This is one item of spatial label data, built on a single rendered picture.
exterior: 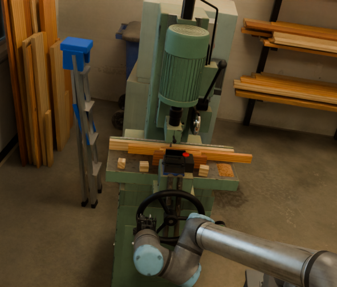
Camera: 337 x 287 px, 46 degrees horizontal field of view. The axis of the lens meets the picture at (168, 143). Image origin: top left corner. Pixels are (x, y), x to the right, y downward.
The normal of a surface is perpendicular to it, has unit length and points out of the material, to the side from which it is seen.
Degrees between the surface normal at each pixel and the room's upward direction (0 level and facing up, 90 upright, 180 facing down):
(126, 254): 90
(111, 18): 90
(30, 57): 88
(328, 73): 90
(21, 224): 0
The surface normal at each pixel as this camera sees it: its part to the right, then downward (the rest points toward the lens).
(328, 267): -0.40, -0.76
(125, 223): 0.05, 0.51
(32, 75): 0.99, 0.13
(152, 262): 0.01, 0.15
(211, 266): 0.13, -0.85
